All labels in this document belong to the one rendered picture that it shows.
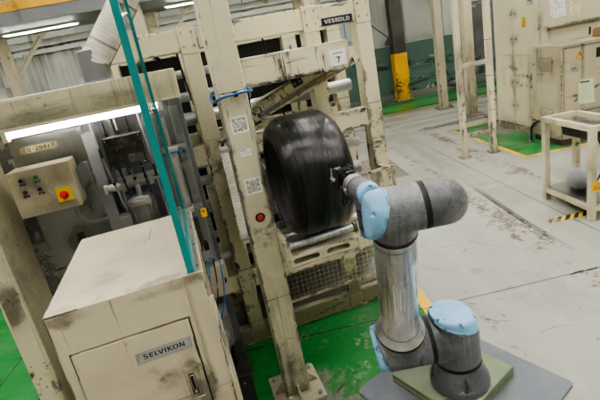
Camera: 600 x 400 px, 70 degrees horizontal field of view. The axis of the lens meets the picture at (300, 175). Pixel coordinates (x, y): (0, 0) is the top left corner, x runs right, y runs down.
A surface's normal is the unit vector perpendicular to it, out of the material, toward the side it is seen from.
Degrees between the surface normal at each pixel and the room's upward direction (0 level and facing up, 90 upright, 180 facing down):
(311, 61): 90
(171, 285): 90
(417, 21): 90
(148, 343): 90
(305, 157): 62
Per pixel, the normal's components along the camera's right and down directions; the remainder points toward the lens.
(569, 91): 0.12, 0.26
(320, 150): 0.15, -0.31
